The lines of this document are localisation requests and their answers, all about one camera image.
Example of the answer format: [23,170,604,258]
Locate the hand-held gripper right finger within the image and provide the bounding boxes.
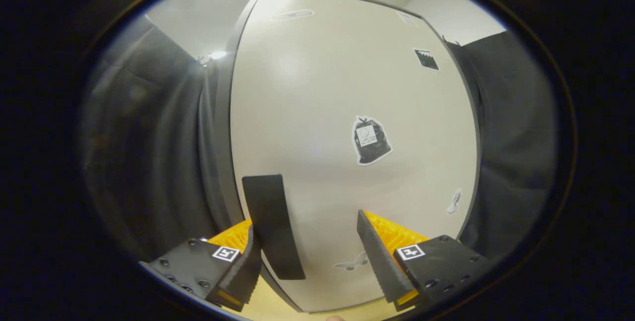
[357,209,495,313]

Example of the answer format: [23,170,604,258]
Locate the black cabinet door handle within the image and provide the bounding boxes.
[242,174,307,281]

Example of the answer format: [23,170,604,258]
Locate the dark grey shoe cabinet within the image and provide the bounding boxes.
[214,0,482,314]

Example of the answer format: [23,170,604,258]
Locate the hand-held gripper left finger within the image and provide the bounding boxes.
[139,218,263,313]

